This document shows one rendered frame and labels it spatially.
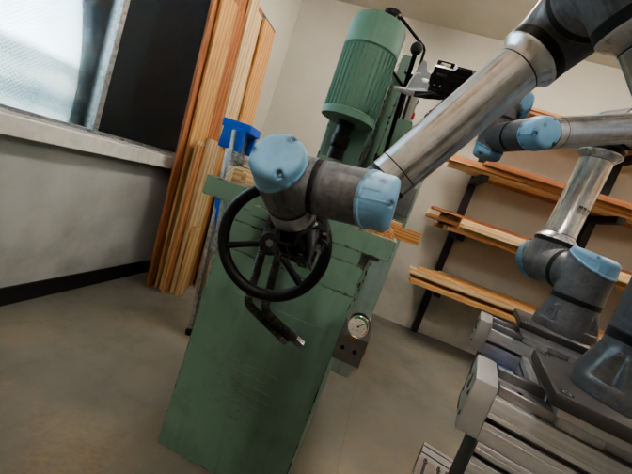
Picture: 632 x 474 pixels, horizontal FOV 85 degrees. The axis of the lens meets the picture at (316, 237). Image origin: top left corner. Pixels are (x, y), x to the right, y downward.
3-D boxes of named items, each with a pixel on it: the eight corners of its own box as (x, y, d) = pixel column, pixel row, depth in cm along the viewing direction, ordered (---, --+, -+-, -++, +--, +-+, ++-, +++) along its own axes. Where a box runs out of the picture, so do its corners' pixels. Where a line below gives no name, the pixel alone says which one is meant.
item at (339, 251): (232, 217, 105) (236, 205, 104) (259, 217, 125) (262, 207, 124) (357, 266, 97) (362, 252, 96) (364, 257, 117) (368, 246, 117)
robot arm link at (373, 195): (403, 181, 51) (332, 165, 53) (403, 171, 40) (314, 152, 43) (389, 233, 52) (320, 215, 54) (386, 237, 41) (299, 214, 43)
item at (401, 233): (264, 191, 118) (267, 180, 118) (266, 191, 120) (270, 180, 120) (417, 245, 108) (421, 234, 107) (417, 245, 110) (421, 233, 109)
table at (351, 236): (181, 189, 97) (188, 168, 96) (231, 196, 127) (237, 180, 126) (389, 268, 86) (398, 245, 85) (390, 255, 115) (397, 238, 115)
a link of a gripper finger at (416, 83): (399, 69, 91) (430, 70, 94) (392, 91, 95) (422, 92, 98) (403, 73, 89) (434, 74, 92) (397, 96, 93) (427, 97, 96)
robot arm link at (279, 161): (298, 186, 40) (233, 170, 42) (309, 229, 50) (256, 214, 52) (320, 135, 43) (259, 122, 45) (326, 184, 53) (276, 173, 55)
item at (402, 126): (376, 155, 127) (391, 115, 125) (377, 159, 135) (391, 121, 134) (399, 163, 125) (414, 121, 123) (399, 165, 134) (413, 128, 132)
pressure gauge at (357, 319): (340, 339, 93) (351, 311, 92) (342, 334, 96) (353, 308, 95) (362, 348, 91) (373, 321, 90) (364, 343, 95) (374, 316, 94)
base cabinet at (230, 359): (153, 442, 115) (215, 243, 106) (233, 368, 171) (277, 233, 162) (275, 510, 107) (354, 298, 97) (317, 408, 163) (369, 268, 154)
